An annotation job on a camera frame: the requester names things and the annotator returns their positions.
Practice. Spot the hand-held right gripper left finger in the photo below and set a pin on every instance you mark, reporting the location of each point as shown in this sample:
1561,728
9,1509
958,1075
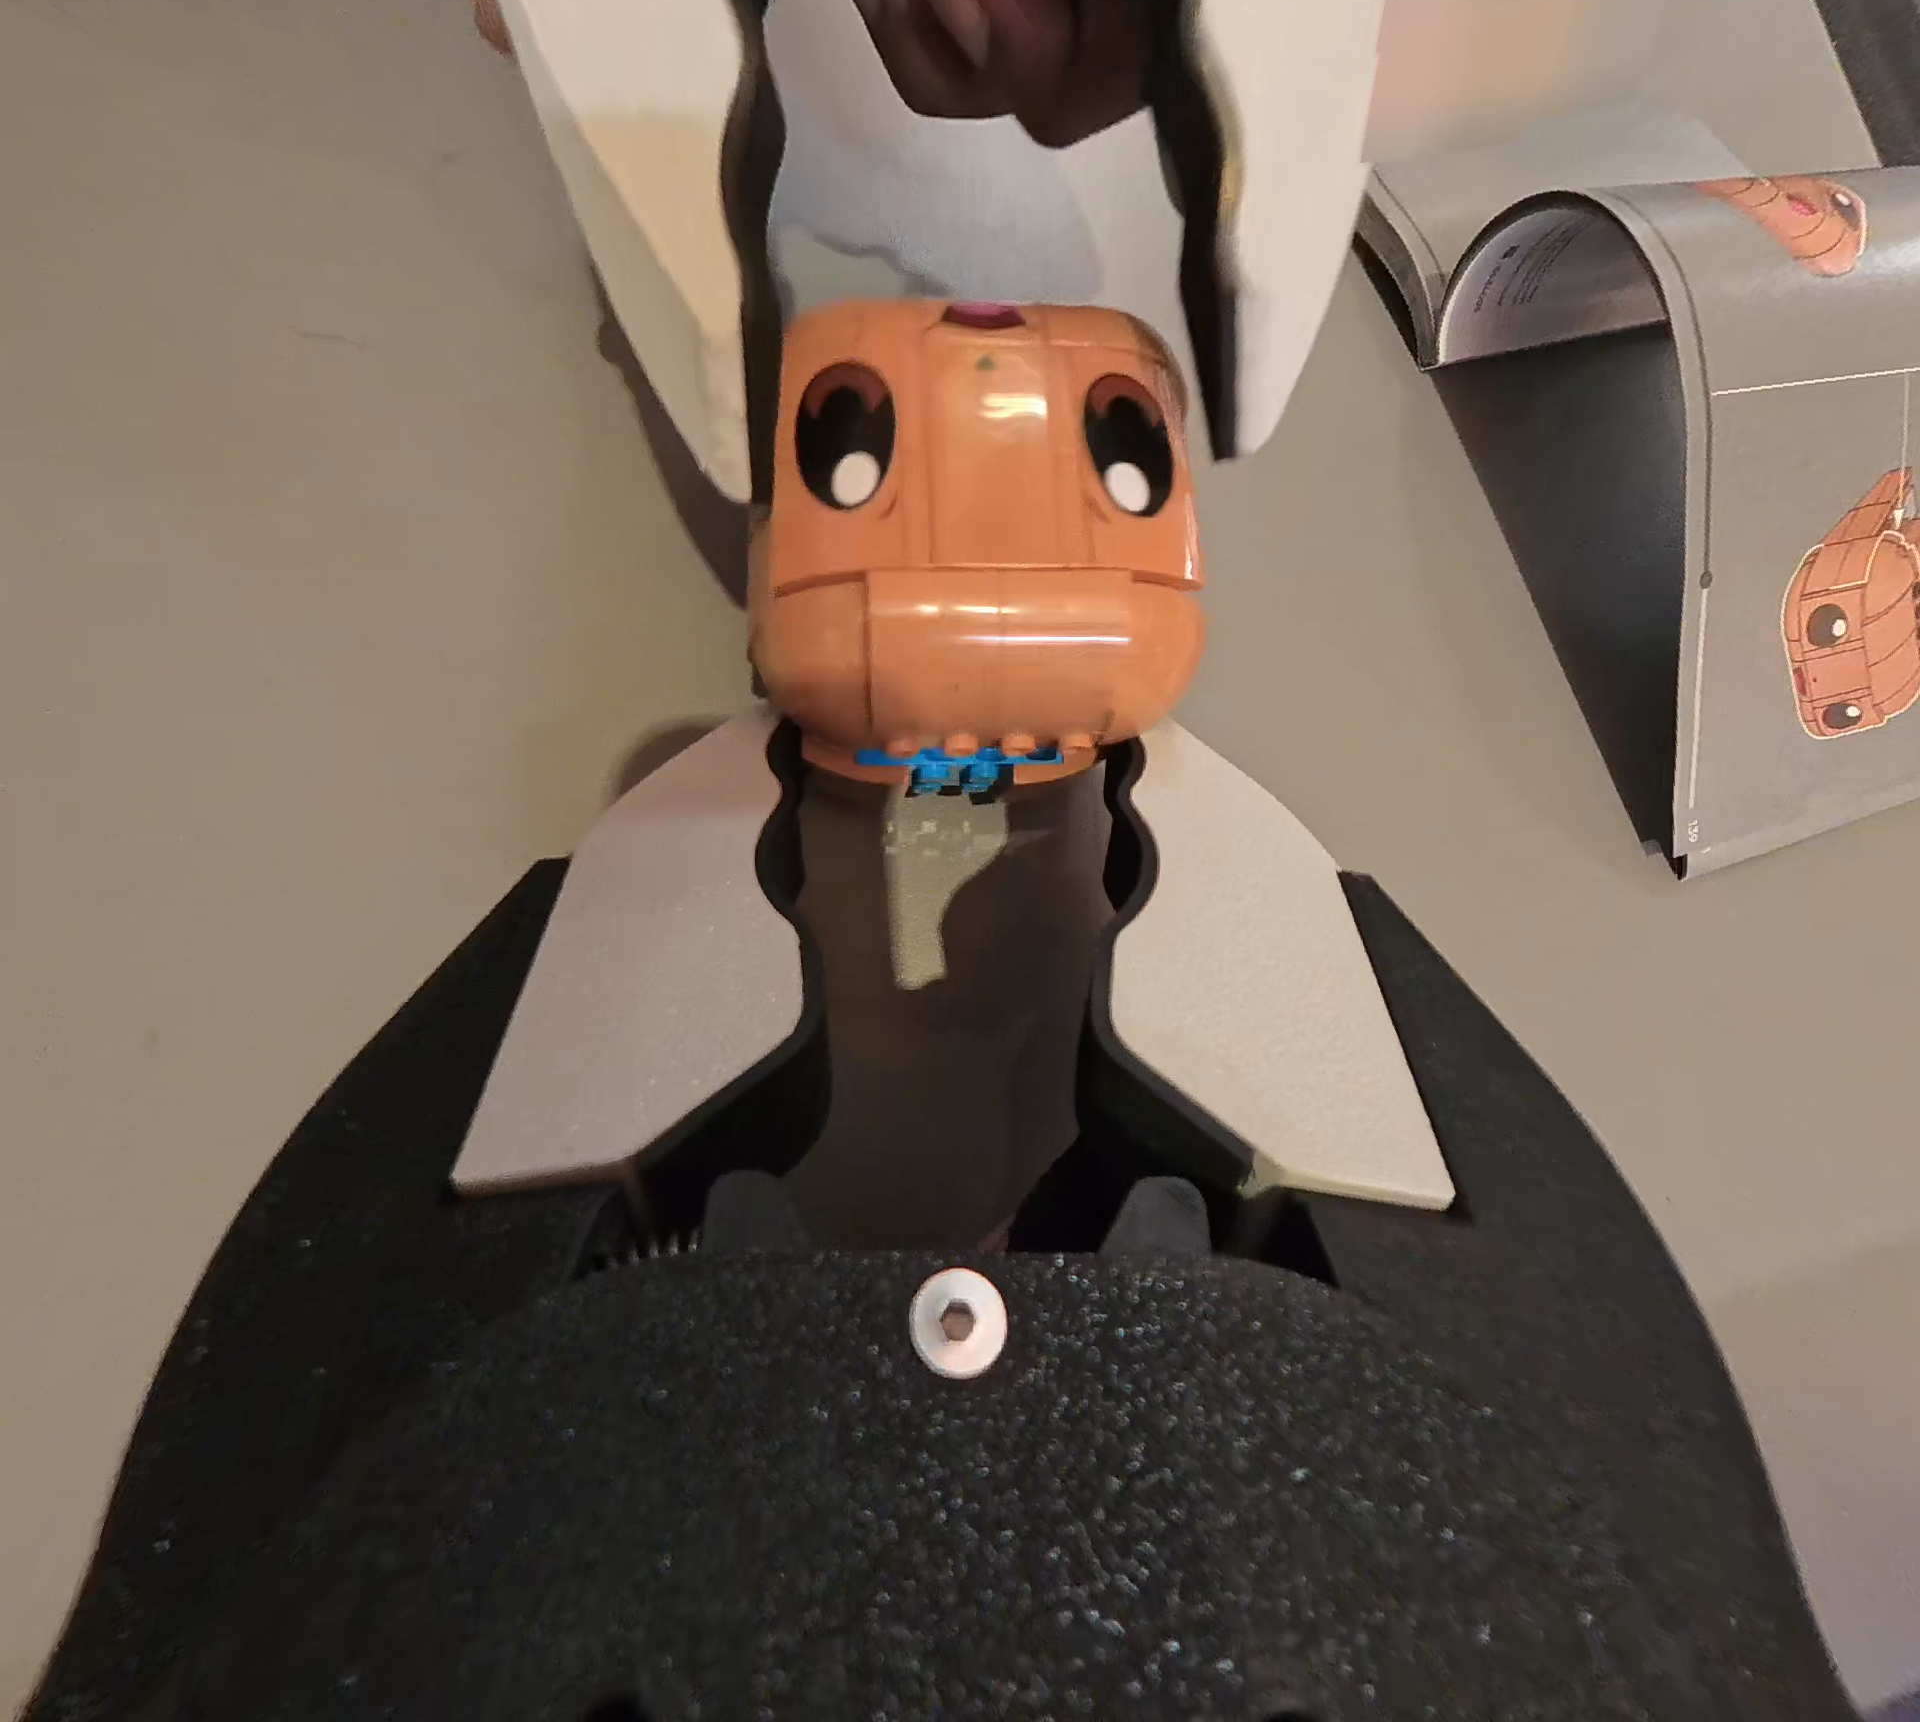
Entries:
626,1036

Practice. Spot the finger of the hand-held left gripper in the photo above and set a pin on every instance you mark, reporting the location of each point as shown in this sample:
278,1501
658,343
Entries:
1306,29
612,29

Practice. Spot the brown lego head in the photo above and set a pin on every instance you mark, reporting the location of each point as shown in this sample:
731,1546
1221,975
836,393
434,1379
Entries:
973,522

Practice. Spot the grey instruction booklet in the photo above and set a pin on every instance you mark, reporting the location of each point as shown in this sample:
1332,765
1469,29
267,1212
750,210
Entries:
1786,476

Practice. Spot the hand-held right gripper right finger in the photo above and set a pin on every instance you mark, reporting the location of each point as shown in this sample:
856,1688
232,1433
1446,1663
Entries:
1278,1036

